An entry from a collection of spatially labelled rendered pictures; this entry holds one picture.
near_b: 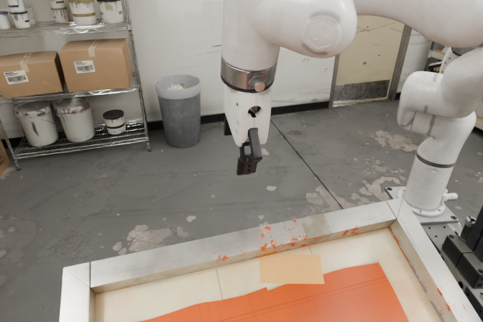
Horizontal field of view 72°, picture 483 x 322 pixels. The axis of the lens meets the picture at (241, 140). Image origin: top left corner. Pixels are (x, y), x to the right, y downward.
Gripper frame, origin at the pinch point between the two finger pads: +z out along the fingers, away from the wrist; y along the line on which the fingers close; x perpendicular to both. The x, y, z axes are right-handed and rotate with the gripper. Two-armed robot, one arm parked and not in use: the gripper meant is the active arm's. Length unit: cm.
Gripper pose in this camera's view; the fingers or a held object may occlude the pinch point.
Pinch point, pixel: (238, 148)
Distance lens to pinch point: 56.6
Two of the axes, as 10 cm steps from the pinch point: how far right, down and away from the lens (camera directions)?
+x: -9.6, 1.3, -2.4
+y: -2.6, -7.1, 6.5
